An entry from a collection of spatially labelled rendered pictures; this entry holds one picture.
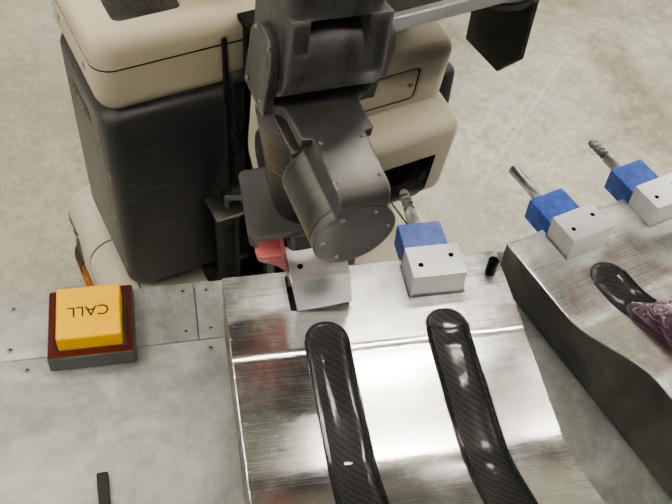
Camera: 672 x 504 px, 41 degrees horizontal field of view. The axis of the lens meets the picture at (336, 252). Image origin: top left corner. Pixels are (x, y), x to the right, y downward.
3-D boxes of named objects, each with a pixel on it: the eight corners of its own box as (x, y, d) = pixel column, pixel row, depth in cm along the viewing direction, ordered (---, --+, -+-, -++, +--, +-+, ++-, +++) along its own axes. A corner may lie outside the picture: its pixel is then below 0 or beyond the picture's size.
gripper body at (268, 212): (382, 228, 69) (382, 171, 63) (251, 252, 68) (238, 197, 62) (365, 162, 72) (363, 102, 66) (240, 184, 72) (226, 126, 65)
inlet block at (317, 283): (275, 191, 86) (268, 158, 81) (327, 182, 86) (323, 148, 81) (297, 311, 79) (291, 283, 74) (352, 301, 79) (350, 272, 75)
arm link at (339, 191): (379, -5, 57) (253, 10, 54) (459, 123, 52) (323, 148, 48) (344, 126, 67) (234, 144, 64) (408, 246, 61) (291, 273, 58)
